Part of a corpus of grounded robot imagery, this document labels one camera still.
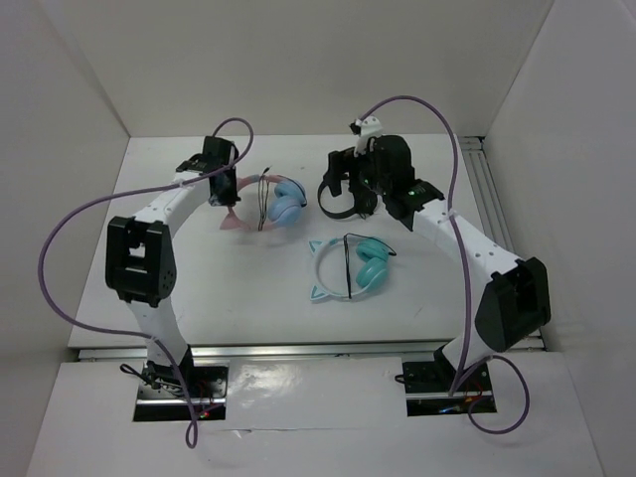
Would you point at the black headphones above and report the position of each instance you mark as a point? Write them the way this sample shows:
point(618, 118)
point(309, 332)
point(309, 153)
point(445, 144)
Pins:
point(343, 211)

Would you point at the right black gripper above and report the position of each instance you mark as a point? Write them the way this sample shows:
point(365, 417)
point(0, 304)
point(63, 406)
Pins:
point(341, 162)

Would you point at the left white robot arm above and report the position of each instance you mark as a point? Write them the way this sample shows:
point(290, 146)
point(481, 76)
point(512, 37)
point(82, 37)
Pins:
point(140, 264)

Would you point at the aluminium side rail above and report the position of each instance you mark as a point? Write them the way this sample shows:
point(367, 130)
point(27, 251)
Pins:
point(484, 191)

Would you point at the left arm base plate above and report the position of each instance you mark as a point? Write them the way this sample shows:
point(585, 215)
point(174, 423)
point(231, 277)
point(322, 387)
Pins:
point(163, 401)

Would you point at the aluminium table edge rail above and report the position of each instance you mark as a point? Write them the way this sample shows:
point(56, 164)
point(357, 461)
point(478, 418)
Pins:
point(296, 351)

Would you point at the pink blue cat-ear headphones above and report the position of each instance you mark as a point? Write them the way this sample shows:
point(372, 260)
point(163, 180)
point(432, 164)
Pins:
point(281, 201)

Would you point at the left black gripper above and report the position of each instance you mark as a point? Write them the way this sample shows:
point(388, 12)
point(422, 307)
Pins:
point(231, 198)

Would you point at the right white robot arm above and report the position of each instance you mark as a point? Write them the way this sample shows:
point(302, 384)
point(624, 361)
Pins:
point(507, 298)

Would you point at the white teal cat-ear headphones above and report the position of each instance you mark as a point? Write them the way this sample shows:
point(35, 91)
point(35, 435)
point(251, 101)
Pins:
point(374, 254)

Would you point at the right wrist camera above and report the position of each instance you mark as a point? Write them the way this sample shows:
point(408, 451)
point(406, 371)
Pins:
point(365, 129)

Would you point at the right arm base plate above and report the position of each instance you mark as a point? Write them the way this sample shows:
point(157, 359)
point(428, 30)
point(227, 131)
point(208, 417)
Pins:
point(427, 394)

